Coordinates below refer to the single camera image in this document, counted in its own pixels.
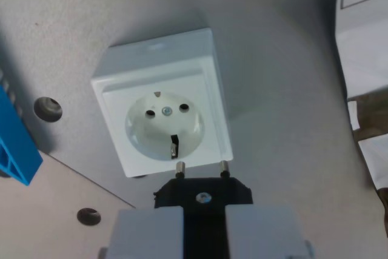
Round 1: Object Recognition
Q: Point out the blue ribbed plastic part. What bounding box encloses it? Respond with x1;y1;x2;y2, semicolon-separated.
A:
0;69;44;187

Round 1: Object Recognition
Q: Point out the white wall socket box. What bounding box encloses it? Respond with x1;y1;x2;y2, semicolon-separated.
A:
90;27;235;178

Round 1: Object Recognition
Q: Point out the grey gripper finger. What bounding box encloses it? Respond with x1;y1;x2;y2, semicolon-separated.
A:
98;206;185;259
224;204;315;259

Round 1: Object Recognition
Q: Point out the brown white tobacco pouch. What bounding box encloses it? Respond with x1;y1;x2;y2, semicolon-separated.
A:
335;0;388;239

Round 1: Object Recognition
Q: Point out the black two-pin plug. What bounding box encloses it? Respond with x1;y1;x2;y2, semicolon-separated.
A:
153;160;254;259

